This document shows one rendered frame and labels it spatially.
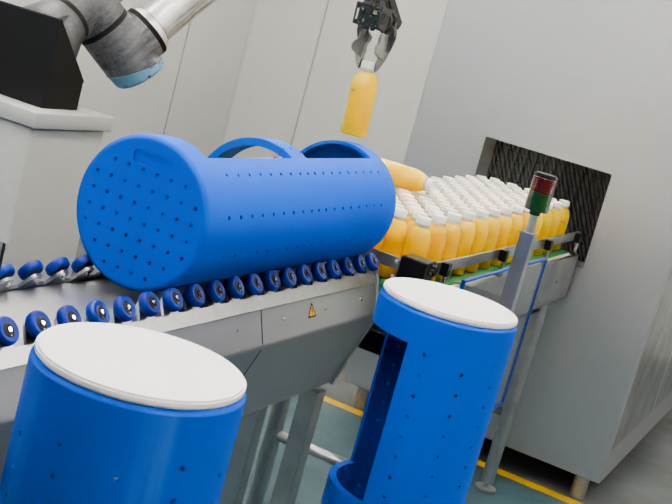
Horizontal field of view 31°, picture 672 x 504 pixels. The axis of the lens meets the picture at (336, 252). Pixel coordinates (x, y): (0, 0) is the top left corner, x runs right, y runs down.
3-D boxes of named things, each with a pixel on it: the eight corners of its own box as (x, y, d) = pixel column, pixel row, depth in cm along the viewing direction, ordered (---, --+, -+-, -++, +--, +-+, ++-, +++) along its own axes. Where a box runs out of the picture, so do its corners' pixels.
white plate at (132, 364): (196, 420, 142) (194, 430, 143) (276, 371, 169) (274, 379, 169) (-7, 345, 149) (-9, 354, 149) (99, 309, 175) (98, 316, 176)
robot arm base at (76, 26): (4, 1, 311) (28, -22, 316) (20, 55, 326) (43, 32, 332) (64, 25, 306) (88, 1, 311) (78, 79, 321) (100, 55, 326)
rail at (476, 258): (418, 276, 304) (421, 264, 304) (575, 238, 449) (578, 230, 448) (421, 277, 304) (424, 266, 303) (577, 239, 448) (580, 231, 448)
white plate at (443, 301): (465, 284, 264) (463, 290, 264) (359, 270, 249) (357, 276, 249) (546, 329, 241) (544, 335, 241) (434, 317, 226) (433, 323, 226)
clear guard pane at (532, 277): (412, 454, 325) (462, 282, 316) (501, 401, 396) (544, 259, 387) (414, 454, 325) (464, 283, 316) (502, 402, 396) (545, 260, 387)
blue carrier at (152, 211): (58, 260, 228) (95, 113, 222) (277, 234, 307) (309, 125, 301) (183, 316, 217) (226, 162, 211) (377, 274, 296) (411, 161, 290)
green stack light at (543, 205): (520, 207, 319) (526, 189, 318) (527, 206, 325) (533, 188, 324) (543, 214, 317) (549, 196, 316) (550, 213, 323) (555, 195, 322)
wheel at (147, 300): (133, 294, 211) (142, 290, 210) (148, 292, 215) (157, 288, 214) (142, 319, 210) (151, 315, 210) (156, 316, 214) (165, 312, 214)
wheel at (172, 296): (157, 290, 218) (166, 286, 217) (171, 288, 222) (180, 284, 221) (166, 314, 217) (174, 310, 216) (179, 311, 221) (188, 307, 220)
